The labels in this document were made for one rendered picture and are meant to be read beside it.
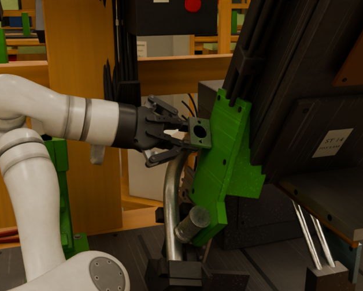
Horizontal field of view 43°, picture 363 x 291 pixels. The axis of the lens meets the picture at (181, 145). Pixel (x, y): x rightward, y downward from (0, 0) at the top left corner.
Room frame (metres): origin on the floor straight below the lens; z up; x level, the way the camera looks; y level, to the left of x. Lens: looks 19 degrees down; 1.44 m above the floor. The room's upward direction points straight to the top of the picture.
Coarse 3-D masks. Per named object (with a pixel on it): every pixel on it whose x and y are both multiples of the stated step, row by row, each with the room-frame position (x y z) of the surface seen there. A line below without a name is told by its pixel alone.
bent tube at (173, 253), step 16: (192, 128) 0.76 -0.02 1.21; (208, 128) 0.77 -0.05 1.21; (192, 144) 0.74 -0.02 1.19; (208, 144) 0.75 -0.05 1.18; (176, 160) 0.81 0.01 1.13; (176, 176) 0.81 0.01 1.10; (176, 192) 0.80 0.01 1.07; (176, 208) 0.78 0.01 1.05; (176, 224) 0.75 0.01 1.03; (176, 240) 0.73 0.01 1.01; (176, 256) 0.70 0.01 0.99
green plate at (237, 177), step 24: (216, 96) 0.80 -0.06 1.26; (216, 120) 0.77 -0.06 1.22; (240, 120) 0.69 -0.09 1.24; (216, 144) 0.74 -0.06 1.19; (240, 144) 0.71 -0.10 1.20; (216, 168) 0.72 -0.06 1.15; (240, 168) 0.71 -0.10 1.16; (192, 192) 0.77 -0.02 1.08; (216, 192) 0.69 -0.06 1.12; (240, 192) 0.71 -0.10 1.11
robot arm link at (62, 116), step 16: (0, 80) 0.66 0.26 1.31; (16, 80) 0.67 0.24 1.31; (0, 96) 0.64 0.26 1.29; (16, 96) 0.65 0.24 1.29; (32, 96) 0.67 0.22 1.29; (48, 96) 0.68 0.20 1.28; (64, 96) 0.70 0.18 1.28; (0, 112) 0.64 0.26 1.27; (16, 112) 0.64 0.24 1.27; (32, 112) 0.65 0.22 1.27; (48, 112) 0.67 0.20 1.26; (64, 112) 0.68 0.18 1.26; (80, 112) 0.69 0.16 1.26; (48, 128) 0.67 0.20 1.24; (64, 128) 0.68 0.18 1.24; (80, 128) 0.68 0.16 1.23
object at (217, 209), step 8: (216, 200) 0.68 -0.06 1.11; (208, 208) 0.69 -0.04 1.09; (216, 208) 0.67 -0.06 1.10; (224, 208) 0.67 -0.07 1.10; (216, 216) 0.66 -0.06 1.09; (224, 216) 0.66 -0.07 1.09; (216, 224) 0.65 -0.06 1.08; (224, 224) 0.65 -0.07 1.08; (200, 232) 0.70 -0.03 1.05; (208, 232) 0.67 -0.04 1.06; (216, 232) 0.67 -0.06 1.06; (192, 240) 0.71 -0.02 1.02; (200, 240) 0.69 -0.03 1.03; (208, 240) 0.69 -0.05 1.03
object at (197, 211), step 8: (192, 208) 0.68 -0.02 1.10; (200, 208) 0.69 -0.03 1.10; (192, 216) 0.67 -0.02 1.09; (200, 216) 0.67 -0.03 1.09; (208, 216) 0.68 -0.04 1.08; (184, 224) 0.69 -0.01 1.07; (192, 224) 0.66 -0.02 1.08; (200, 224) 0.66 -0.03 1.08; (208, 224) 0.67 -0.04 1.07; (176, 232) 0.70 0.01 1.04; (184, 232) 0.69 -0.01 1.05; (192, 232) 0.68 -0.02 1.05; (184, 240) 0.70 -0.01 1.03
